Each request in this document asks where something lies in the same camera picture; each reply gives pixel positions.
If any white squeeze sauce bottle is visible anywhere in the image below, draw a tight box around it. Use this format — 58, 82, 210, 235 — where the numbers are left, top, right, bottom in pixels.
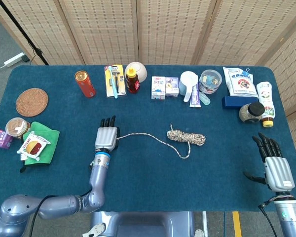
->
256, 81, 276, 128

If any red drink can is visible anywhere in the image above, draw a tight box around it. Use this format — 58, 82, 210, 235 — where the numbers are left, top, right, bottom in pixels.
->
74, 70, 97, 98

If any black tripod stand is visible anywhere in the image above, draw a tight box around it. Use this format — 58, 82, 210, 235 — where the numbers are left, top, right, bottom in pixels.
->
0, 0, 50, 66

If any glass jar with black lid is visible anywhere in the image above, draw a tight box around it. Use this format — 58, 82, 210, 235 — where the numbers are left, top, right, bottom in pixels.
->
238, 101, 265, 124

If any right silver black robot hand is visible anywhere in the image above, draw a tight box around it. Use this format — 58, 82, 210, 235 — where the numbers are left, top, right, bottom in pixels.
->
243, 132, 296, 193

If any light blue toothbrush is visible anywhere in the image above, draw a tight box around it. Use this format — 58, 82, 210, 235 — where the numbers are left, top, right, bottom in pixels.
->
108, 65, 119, 99

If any white powder bag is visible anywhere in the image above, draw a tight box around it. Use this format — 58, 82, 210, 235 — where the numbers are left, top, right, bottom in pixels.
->
222, 66, 259, 98

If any pale blue comb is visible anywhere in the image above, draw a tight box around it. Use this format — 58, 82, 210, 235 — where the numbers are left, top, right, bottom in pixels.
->
199, 89, 211, 106

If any white plastic measuring cup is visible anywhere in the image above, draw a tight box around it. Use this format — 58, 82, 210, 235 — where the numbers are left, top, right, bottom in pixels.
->
179, 71, 199, 103

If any braided beige rope bundle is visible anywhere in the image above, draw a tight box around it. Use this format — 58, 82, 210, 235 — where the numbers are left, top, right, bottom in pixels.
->
117, 124, 207, 159

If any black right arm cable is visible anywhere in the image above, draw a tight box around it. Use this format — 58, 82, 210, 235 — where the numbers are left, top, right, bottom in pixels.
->
258, 197, 287, 237

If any purple white tissue packet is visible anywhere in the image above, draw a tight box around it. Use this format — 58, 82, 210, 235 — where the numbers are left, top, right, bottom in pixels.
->
0, 128, 13, 150

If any round woven rattan coaster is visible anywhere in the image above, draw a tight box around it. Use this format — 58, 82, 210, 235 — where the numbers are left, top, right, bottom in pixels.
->
15, 88, 49, 118

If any brown sealed pudding cup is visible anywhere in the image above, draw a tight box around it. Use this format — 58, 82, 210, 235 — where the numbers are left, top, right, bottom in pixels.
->
5, 117, 31, 136

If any honey bottle with yellow cap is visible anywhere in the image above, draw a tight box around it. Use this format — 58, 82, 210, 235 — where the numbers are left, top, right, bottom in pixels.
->
126, 68, 141, 94

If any navy blue flat box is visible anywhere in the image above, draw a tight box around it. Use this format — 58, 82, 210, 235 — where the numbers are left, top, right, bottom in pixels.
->
222, 95, 259, 109

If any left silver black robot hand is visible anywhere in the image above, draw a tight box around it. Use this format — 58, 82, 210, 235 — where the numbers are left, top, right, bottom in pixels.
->
95, 115, 121, 153

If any red white snack packet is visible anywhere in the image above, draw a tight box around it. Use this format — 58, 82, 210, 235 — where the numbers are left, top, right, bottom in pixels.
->
16, 131, 51, 162

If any razor on yellow blister card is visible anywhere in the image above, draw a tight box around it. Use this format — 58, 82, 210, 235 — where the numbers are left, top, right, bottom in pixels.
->
104, 64, 127, 98

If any beige upturned bowl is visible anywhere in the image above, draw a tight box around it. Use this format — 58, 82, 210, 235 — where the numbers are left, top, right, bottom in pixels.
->
124, 61, 148, 83

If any bamboo folding screen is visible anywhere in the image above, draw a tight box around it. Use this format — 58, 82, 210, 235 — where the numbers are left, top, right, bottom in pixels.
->
0, 0, 296, 173

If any white power strip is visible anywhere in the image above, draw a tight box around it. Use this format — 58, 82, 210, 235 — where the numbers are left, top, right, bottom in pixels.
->
3, 52, 25, 67

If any clear tub of clips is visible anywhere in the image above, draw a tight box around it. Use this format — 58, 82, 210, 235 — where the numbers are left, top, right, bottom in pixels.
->
198, 69, 223, 95

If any green cloth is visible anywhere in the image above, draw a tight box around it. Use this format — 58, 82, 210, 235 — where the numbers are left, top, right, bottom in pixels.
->
24, 121, 60, 165

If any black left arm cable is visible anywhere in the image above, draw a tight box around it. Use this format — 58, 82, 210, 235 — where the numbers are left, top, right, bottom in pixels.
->
29, 189, 92, 237

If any purple white toothpaste tube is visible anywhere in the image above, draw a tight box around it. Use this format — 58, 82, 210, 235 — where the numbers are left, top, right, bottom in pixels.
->
189, 84, 202, 109

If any white milk carton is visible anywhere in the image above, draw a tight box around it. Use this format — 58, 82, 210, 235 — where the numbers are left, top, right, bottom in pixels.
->
151, 76, 166, 100

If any purple white small box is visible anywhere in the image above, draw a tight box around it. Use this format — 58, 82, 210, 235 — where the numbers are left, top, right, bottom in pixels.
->
165, 77, 180, 97

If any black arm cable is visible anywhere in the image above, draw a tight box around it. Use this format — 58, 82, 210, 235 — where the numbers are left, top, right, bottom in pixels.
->
258, 197, 287, 237
29, 189, 92, 237

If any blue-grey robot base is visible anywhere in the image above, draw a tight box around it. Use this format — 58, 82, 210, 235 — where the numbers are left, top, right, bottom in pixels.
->
82, 211, 205, 237

